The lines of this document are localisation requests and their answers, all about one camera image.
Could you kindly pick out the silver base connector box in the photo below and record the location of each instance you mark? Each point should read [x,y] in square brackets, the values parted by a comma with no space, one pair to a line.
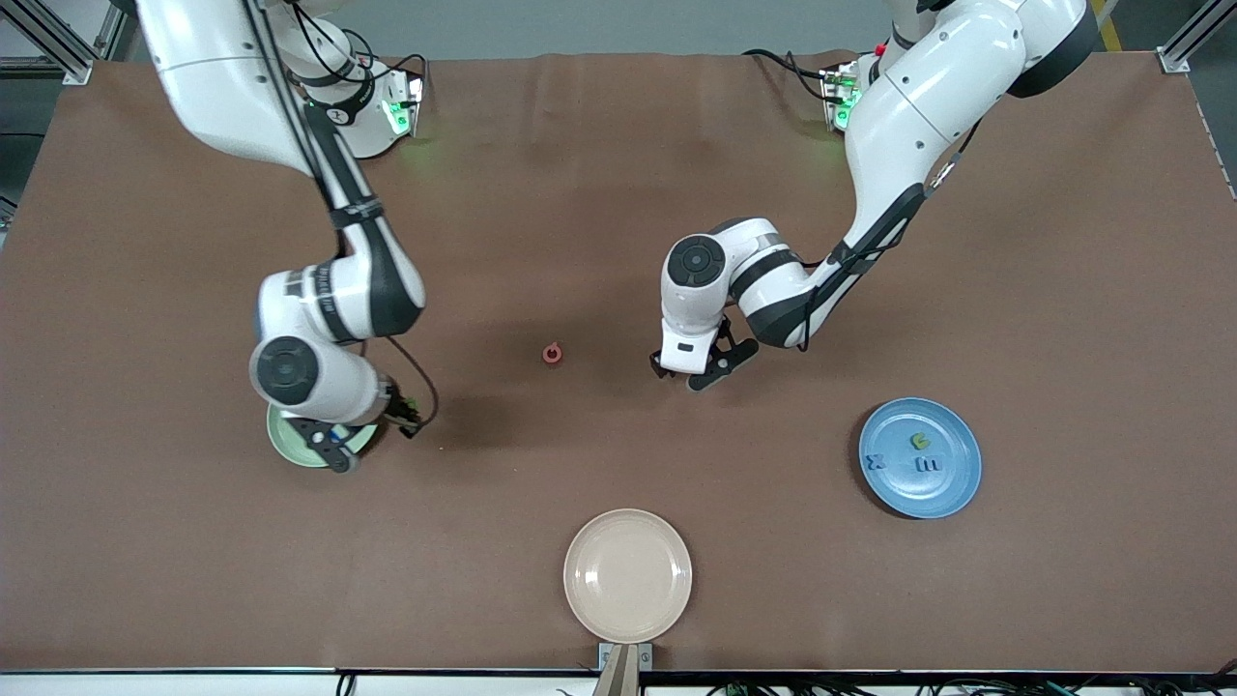
[836,87]
[411,97]

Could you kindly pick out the blue plate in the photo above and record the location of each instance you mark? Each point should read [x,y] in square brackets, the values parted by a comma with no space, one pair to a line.
[928,493]

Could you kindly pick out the white table edge rail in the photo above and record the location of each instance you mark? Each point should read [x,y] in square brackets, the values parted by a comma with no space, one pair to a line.
[193,684]

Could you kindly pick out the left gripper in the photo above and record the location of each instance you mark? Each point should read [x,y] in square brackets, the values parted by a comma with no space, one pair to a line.
[658,368]

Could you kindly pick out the aluminium frame profile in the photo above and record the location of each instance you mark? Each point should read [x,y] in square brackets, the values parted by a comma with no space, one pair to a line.
[1171,60]
[29,68]

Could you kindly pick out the brown table mat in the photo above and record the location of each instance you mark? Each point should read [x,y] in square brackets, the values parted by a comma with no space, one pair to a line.
[618,242]

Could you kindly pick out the green plate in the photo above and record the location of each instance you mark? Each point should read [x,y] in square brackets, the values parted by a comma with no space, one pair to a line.
[278,435]

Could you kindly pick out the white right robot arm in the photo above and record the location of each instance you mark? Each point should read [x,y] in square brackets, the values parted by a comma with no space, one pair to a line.
[203,87]

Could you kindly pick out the metal mounting bracket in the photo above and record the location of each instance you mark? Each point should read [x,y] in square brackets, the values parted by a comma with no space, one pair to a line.
[646,655]

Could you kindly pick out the blue lowercase letter m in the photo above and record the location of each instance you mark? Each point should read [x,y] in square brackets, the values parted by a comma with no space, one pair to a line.
[928,465]

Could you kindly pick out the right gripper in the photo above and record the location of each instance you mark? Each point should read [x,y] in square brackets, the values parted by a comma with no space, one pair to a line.
[393,407]

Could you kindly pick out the red capital letter Q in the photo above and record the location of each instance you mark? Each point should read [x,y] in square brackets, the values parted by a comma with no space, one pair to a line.
[545,354]

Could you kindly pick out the beige plate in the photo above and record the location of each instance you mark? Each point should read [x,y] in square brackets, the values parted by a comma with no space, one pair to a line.
[628,575]

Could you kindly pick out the beige camera post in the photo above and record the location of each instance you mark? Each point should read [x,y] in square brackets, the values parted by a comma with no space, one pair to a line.
[618,677]

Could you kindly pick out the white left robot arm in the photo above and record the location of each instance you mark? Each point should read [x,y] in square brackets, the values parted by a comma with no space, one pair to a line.
[908,126]

